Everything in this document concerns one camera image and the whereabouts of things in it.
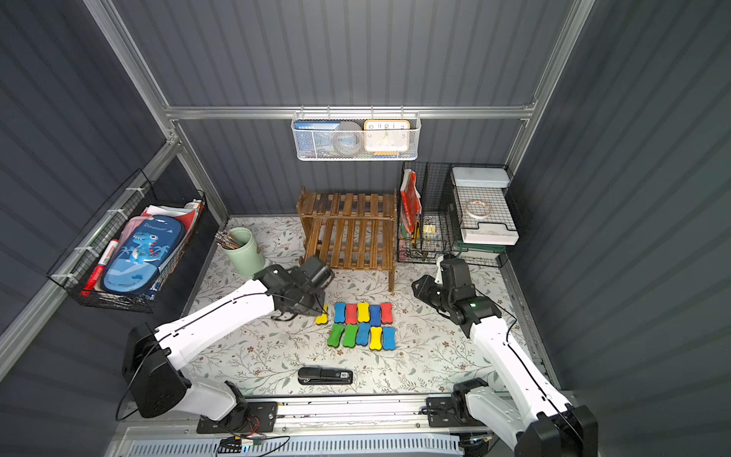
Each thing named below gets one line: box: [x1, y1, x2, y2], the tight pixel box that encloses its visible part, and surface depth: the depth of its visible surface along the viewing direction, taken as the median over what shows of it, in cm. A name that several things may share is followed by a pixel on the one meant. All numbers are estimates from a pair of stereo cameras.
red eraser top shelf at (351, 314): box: [345, 303, 357, 325], surface depth 92 cm
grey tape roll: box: [332, 120, 364, 157], surface depth 89 cm
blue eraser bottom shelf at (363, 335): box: [355, 322, 372, 347], surface depth 88 cm
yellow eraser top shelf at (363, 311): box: [356, 301, 371, 322], surface depth 93 cm
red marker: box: [79, 238, 119, 298], surface depth 66 cm
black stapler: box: [297, 366, 354, 386], surface depth 79 cm
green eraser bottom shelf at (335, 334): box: [327, 323, 345, 348], surface depth 88 cm
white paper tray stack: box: [451, 166, 520, 246], surface depth 98 cm
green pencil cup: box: [221, 226, 265, 279], surface depth 98 cm
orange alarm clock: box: [363, 119, 412, 157], surface depth 91 cm
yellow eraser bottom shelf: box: [369, 326, 383, 351], surface depth 88 cm
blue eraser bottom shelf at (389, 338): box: [382, 326, 397, 351], surface depth 88 cm
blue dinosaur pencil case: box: [101, 215, 186, 295], surface depth 66 cm
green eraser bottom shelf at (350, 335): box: [342, 324, 358, 348], surface depth 88 cm
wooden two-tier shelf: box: [296, 186, 397, 293], surface depth 93 cm
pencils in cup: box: [214, 230, 241, 250], surface depth 93 cm
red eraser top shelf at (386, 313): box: [380, 301, 395, 325], surface depth 93 cm
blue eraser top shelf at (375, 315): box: [369, 304, 382, 327], surface depth 93 cm
